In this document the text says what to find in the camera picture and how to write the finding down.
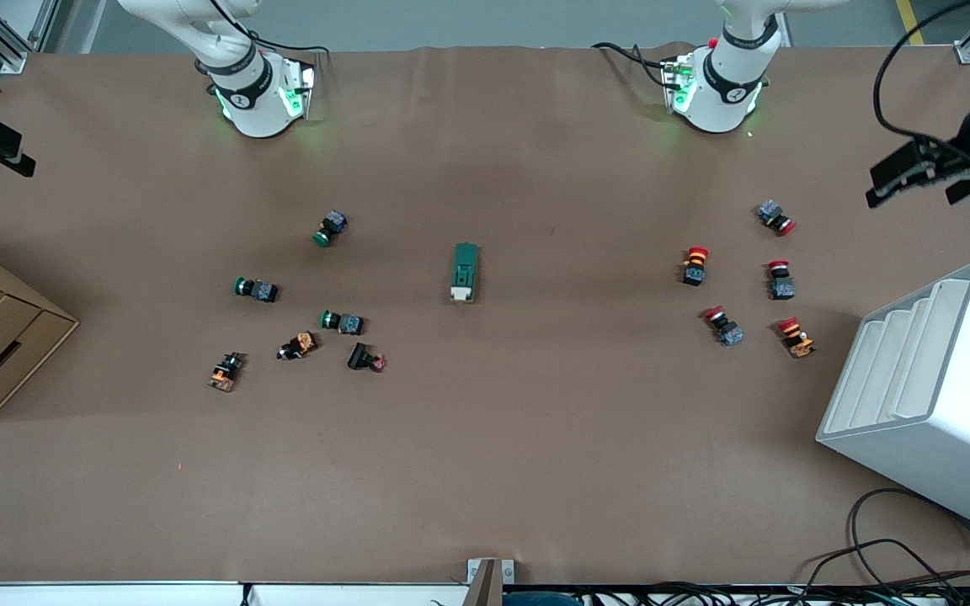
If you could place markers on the green load switch white lever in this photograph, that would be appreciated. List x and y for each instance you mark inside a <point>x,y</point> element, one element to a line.
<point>464,269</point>

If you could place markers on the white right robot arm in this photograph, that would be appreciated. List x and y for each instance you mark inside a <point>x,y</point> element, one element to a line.
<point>253,109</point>

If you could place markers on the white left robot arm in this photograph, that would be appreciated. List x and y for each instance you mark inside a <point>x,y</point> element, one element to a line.
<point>721,93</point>

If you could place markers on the red button grey block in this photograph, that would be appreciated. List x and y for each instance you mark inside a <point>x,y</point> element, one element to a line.
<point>781,287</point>
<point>771,213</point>
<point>729,332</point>

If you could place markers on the red button orange block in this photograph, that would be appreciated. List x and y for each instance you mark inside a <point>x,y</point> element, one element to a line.
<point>796,341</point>
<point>694,271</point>

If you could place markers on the white stepped plastic rack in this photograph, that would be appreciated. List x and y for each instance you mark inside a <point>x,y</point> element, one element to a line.
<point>940,438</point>

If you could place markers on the black orange push button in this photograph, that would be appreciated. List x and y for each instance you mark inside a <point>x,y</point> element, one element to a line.
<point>226,373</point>
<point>300,344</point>

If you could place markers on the black button red contact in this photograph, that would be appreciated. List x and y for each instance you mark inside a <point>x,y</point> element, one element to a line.
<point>360,357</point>

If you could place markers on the brown paper table cover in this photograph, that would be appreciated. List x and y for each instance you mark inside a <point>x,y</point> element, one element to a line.
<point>535,438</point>

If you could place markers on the green push button switch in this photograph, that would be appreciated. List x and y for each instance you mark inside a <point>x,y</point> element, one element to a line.
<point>349,323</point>
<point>262,291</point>
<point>332,225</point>

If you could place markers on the white table edge rail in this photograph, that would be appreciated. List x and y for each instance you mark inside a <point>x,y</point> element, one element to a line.
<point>114,596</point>

